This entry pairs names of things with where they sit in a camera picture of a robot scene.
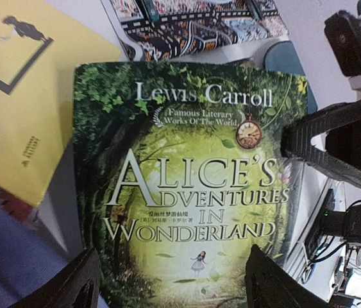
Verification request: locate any red treehouse comic book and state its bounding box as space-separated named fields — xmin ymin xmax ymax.
xmin=0 ymin=191 xmax=33 ymax=222

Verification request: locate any yellow paperback book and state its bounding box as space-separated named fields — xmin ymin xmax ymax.
xmin=0 ymin=1 xmax=121 ymax=207

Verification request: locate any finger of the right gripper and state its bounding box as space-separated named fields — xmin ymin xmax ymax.
xmin=280 ymin=100 xmax=361 ymax=189

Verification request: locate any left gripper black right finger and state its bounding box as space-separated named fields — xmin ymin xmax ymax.
xmin=245 ymin=245 xmax=329 ymax=308

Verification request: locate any patterned black placemat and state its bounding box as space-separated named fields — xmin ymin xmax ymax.
xmin=102 ymin=1 xmax=289 ymax=62

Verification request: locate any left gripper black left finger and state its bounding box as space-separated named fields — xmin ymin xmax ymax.
xmin=12 ymin=248 xmax=101 ymax=308

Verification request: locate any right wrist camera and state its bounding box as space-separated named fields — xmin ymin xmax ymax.
xmin=324 ymin=1 xmax=361 ymax=93

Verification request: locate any blue student backpack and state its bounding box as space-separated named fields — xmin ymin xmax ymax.
xmin=0 ymin=209 xmax=67 ymax=307

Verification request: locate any dark teal square plate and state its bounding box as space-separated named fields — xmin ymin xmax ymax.
xmin=262 ymin=43 xmax=318 ymax=113

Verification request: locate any blue orange back-cover book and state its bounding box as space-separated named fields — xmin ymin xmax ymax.
xmin=305 ymin=79 xmax=318 ymax=114

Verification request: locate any green fantasy cover book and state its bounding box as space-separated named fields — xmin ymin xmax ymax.
xmin=73 ymin=62 xmax=308 ymax=307

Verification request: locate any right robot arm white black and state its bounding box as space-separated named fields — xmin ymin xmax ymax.
xmin=280 ymin=100 xmax=361 ymax=268

